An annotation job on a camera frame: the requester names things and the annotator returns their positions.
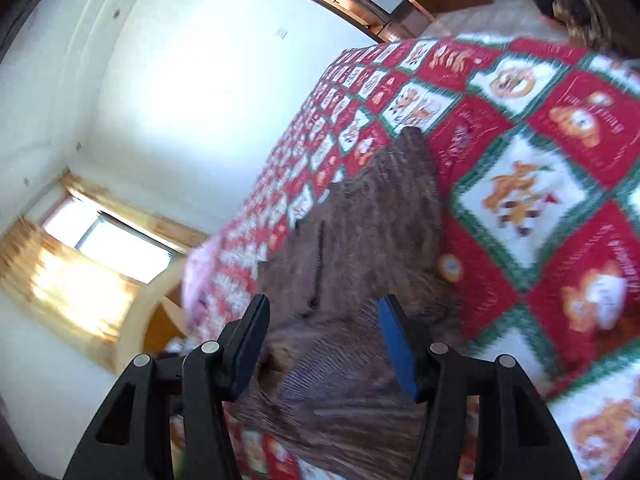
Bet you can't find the red checkered printed blanket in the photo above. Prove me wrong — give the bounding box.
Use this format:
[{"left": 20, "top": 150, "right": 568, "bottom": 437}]
[{"left": 170, "top": 35, "right": 640, "bottom": 480}]

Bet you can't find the yellow patterned curtain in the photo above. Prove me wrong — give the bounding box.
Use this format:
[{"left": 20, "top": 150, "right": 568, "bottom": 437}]
[{"left": 0, "top": 170, "right": 208, "bottom": 357}]

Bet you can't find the wooden door frame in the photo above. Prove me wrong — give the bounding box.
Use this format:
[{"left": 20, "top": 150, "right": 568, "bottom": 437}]
[{"left": 215, "top": 0, "right": 437, "bottom": 44}]

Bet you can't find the cream wooden headboard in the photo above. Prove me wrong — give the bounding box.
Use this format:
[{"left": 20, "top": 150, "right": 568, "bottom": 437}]
[{"left": 117, "top": 255, "right": 202, "bottom": 372}]

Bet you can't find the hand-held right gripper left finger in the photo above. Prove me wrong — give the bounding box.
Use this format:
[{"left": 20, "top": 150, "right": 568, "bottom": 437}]
[{"left": 62, "top": 294, "right": 272, "bottom": 480}]

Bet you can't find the window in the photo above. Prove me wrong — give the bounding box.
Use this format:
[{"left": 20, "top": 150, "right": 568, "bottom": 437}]
[{"left": 42, "top": 195, "right": 187, "bottom": 286}]

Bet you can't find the brown sweater with sun prints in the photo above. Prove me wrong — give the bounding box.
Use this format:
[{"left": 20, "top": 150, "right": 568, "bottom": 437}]
[{"left": 232, "top": 126, "right": 481, "bottom": 480}]

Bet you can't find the pink pillow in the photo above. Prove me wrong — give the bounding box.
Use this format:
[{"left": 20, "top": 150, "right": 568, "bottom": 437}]
[{"left": 180, "top": 234, "right": 227, "bottom": 332}]

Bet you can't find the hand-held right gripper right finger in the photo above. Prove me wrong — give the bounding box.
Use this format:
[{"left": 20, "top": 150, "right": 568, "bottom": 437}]
[{"left": 377, "top": 294, "right": 583, "bottom": 480}]

